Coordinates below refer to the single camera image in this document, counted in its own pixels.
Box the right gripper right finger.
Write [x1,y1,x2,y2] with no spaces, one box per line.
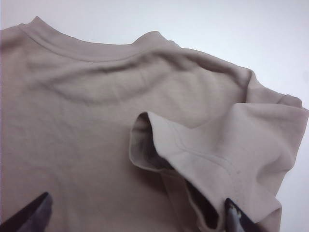
[224,197,258,232]

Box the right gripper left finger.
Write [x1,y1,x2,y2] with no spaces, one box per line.
[0,191,54,232]

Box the beige T-shirt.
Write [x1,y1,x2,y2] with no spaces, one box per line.
[0,15,304,232]

